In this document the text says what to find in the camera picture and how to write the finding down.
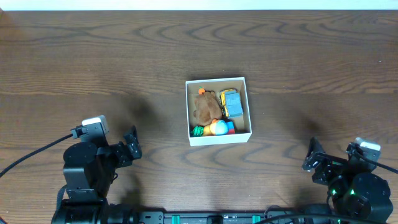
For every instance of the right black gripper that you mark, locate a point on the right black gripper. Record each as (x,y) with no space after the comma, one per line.
(319,165)

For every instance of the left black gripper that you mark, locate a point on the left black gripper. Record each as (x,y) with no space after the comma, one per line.
(125,149)

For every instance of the green round disc toy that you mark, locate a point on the green round disc toy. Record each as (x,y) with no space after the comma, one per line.
(197,131)

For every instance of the brown plush bear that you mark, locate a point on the brown plush bear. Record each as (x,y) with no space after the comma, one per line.
(207,107)

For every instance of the orange duck toy blue hat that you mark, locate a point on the orange duck toy blue hat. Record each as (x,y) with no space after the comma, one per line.
(217,127)

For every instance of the colourful puzzle cube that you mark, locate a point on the colourful puzzle cube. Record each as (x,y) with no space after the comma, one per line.
(230,126)

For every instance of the yellow grey toy truck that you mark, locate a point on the yellow grey toy truck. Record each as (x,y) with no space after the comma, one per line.
(231,103)

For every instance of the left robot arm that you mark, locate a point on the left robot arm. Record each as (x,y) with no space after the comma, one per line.
(89,170)

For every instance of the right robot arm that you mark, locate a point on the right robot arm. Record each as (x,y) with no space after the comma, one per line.
(354,189)

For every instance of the white cardboard box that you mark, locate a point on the white cardboard box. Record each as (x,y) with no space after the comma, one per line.
(242,124)

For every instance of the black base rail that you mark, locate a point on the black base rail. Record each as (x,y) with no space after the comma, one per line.
(226,217)

